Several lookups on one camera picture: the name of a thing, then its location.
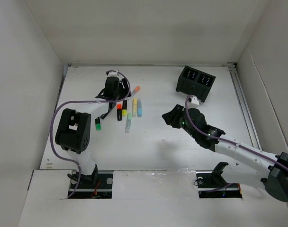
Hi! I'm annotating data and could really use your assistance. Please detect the black highlighter yellow cap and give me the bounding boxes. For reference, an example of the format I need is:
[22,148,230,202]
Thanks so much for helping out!
[122,100,127,116]

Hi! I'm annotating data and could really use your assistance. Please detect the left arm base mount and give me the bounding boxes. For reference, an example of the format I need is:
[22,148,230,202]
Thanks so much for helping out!
[69,171,113,199]

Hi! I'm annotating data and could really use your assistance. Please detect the orange pastel highlighter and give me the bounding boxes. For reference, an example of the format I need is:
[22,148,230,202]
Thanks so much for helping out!
[131,86,140,96]

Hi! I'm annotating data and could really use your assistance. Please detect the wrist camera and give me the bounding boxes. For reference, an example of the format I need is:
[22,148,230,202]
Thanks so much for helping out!
[188,96,199,106]
[106,69,119,78]

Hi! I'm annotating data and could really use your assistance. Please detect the black highlighter orange cap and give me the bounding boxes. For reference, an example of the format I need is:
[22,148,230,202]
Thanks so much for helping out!
[117,103,122,121]

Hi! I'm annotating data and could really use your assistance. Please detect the mint green pastel highlighter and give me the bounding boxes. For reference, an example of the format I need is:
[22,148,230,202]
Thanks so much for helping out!
[125,113,132,133]

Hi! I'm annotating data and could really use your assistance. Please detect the yellow pastel highlighter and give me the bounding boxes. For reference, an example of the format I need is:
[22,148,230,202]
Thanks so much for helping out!
[132,98,137,117]

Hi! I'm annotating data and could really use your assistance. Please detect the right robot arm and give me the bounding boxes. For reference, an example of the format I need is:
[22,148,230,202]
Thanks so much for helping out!
[162,105,288,202]

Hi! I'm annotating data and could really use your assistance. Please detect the black highlighter green cap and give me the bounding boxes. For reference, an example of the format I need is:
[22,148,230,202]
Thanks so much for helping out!
[95,117,101,131]

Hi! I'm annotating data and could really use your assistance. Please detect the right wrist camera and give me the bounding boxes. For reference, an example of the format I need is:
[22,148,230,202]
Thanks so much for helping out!
[188,96,199,106]

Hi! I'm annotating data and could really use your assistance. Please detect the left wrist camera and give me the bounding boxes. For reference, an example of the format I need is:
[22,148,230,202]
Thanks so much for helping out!
[106,69,119,78]

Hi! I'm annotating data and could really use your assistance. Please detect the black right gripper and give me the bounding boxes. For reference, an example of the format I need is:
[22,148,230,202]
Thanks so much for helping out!
[162,104,198,139]

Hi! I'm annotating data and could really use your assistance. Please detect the black two-compartment container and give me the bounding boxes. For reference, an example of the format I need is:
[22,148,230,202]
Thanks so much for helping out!
[176,66,216,103]

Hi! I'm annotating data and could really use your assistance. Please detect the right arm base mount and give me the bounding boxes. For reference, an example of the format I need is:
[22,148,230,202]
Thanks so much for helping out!
[193,162,243,199]

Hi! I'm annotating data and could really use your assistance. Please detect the blue pastel highlighter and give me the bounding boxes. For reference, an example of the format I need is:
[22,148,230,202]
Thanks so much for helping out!
[137,98,143,117]

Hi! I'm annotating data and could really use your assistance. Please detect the aluminium rail right side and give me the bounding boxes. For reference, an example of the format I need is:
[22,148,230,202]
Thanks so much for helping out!
[227,63,261,149]

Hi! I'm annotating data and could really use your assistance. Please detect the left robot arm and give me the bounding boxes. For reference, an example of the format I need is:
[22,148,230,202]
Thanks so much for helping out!
[50,71,131,188]

